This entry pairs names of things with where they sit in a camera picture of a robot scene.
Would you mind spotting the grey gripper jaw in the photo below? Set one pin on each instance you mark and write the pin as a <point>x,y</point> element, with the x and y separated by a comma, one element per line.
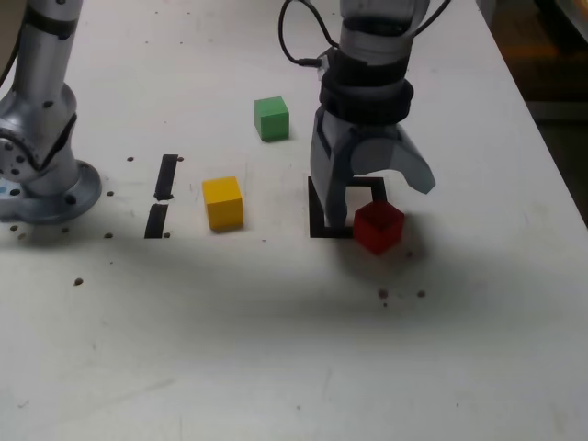
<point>415,165</point>

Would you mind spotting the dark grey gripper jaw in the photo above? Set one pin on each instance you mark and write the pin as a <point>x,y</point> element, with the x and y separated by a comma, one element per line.
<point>333,184</point>

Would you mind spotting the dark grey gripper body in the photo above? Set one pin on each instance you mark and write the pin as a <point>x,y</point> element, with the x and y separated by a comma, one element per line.
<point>374,129</point>

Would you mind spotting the red cube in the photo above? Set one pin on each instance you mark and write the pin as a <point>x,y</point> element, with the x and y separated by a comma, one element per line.
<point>377,227</point>

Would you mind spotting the green cube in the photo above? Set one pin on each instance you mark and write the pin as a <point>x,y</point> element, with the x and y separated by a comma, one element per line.
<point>271,119</point>

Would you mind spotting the yellow cube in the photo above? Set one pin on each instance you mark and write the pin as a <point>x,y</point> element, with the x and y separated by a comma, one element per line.
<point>223,204</point>

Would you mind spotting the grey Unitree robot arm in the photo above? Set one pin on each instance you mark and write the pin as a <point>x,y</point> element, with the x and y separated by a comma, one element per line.
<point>41,82</point>

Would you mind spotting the black tape square outline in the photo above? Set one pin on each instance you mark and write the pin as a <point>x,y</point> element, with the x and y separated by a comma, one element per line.
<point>316,229</point>

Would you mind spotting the black tape strip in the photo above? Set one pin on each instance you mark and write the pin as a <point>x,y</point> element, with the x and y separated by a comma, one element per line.
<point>165,179</point>

